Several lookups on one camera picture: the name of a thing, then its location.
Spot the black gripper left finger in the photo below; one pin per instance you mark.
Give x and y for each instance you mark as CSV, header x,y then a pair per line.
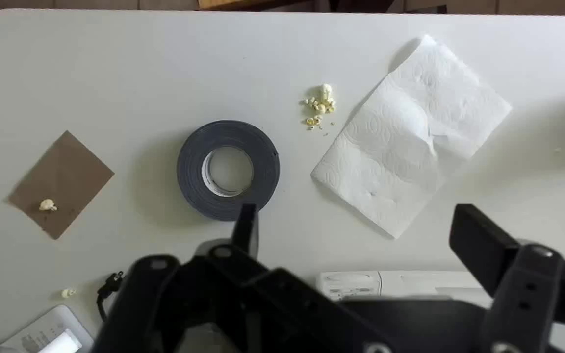
x,y
166,306

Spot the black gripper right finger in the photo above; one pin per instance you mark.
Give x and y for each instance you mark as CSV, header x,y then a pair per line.
x,y
525,300

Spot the dark grey tape roll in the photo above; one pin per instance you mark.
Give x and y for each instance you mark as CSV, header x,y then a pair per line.
x,y
195,168

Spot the white microwave oven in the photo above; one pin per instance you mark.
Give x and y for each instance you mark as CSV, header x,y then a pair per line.
x,y
362,284

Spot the small popcorn crumb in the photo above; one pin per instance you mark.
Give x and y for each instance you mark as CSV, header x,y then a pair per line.
x,y
68,292

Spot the white rectangular device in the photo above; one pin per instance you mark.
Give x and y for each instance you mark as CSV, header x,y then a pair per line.
x,y
40,329

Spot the single popcorn piece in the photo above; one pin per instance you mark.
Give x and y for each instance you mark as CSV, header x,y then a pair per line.
x,y
48,204

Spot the brown paper square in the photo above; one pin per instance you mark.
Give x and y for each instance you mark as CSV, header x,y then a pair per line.
x,y
68,168

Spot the white paper towel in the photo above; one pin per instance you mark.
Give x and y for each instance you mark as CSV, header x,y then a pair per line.
x,y
413,137

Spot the popcorn crumb pile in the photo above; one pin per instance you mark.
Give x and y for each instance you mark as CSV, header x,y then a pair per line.
x,y
323,100

